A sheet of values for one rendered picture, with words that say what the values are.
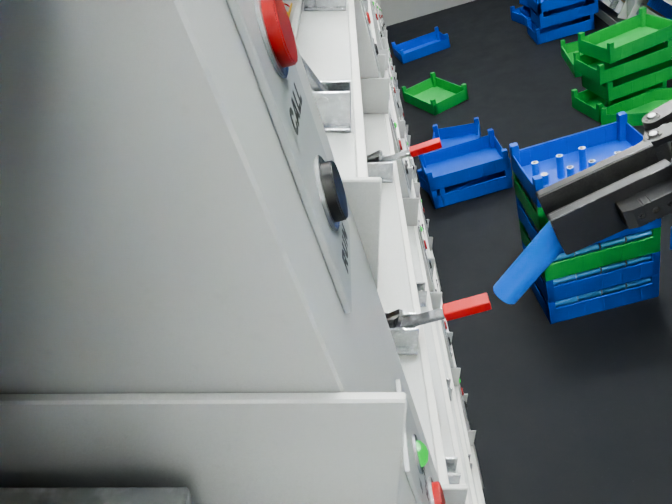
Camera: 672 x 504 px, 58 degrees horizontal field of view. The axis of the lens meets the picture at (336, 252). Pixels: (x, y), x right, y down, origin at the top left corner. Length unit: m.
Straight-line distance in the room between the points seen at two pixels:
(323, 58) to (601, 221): 0.24
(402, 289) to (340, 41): 0.22
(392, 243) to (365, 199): 0.38
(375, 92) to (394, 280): 0.37
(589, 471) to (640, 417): 0.19
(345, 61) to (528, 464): 1.20
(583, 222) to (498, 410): 1.27
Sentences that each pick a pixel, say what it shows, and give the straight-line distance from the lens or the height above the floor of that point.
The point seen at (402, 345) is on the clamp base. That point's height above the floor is 0.95.
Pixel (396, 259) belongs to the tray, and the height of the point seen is 0.94.
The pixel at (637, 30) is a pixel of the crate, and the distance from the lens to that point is 2.90.
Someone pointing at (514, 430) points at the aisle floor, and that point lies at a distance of 1.59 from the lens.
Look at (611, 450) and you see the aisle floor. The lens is 1.55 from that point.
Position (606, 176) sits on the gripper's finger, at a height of 1.07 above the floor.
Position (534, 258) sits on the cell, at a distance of 0.40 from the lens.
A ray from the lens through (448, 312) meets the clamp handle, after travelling 0.46.
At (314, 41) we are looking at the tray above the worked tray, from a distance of 0.53.
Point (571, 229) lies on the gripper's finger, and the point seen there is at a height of 1.06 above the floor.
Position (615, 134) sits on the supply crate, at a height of 0.42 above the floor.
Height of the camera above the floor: 1.29
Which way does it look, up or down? 35 degrees down
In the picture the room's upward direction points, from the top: 20 degrees counter-clockwise
